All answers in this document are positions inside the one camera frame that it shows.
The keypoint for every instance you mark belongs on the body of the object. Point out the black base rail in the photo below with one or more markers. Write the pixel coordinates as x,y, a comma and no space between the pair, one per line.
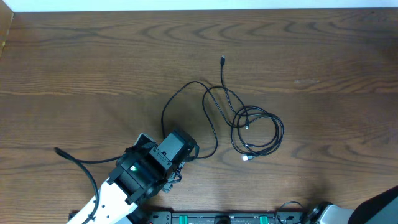
168,217

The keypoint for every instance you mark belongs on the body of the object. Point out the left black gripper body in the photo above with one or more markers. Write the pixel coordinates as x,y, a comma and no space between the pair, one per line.
175,176

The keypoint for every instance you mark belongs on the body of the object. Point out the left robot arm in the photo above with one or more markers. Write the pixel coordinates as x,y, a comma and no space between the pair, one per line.
141,172

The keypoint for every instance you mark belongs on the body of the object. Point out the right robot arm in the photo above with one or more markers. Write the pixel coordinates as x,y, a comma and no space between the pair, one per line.
381,209

